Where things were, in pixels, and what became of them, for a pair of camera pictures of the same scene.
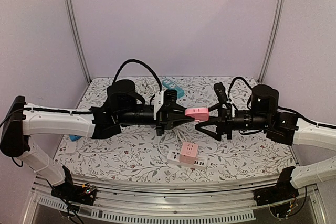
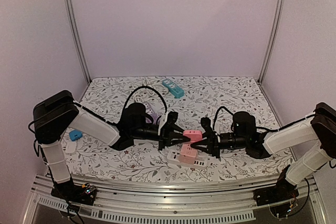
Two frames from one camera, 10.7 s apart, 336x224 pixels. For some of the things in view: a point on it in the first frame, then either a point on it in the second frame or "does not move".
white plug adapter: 71,148 does not move
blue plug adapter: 74,137 does not move
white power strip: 173,157 does not move
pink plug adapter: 200,114 to 195,135
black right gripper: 226,122 to 214,144
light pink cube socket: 188,152 does not move
